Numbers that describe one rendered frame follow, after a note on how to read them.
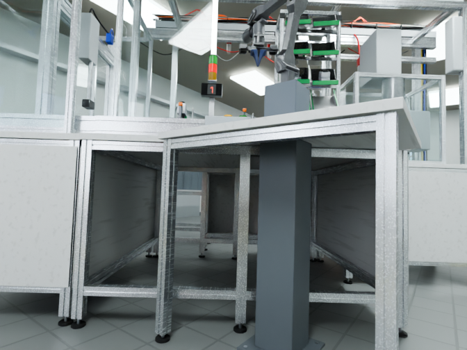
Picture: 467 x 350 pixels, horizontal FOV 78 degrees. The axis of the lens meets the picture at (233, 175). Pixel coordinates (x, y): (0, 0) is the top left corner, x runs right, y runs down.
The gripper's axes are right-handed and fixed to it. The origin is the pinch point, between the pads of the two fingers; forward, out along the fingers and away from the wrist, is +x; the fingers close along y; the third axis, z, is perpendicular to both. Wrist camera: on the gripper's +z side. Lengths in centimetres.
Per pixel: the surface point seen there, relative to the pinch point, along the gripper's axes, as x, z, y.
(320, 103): 12.5, 23.9, -37.4
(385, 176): 59, -63, -28
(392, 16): -174, 230, -194
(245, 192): 64, -5, 4
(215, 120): 31.6, -5.2, 19.3
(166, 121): 31, 2, 43
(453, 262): 109, 69, -147
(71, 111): 29, -2, 86
